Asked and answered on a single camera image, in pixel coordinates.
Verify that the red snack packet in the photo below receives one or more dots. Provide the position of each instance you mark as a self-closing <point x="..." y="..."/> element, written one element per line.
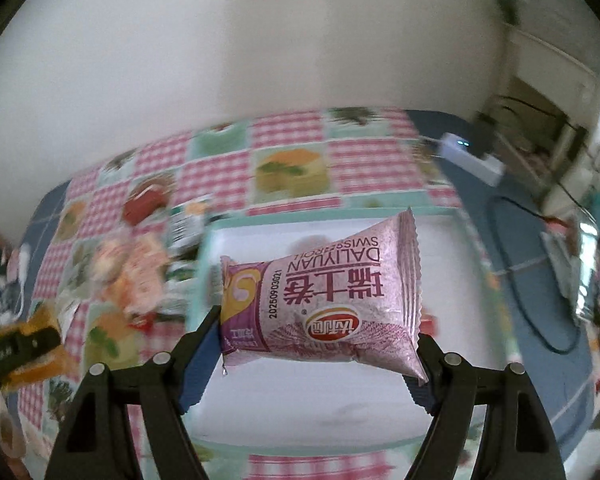
<point x="144" y="322"/>

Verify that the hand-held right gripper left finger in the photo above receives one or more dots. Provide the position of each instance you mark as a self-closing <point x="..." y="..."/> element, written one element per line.
<point x="200" y="370"/>

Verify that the green and white snack packet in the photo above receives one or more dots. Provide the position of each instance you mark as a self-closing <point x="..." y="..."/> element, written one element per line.
<point x="187" y="225"/>

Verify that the blue and white printed packet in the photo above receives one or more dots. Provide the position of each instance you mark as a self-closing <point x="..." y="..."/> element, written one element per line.
<point x="5" y="300"/>

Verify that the white tray with teal rim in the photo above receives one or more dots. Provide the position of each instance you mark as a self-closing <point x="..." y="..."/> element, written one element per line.
<point x="330" y="410"/>

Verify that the white shelf unit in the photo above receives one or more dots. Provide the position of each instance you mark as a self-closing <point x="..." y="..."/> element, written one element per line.
<point x="550" y="45"/>

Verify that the white power strip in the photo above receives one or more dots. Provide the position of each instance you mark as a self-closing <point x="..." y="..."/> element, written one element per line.
<point x="467" y="157"/>

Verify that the pink checked food-print tablecloth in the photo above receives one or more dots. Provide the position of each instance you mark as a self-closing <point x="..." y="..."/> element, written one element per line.
<point x="365" y="160"/>

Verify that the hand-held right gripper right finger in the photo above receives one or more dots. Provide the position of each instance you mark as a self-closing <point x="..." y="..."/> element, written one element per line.
<point x="422" y="400"/>

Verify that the pink swiss roll packet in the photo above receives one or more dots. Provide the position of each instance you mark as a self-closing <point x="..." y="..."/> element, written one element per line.
<point x="330" y="300"/>

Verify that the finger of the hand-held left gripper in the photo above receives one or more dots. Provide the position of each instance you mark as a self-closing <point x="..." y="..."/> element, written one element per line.
<point x="35" y="345"/>

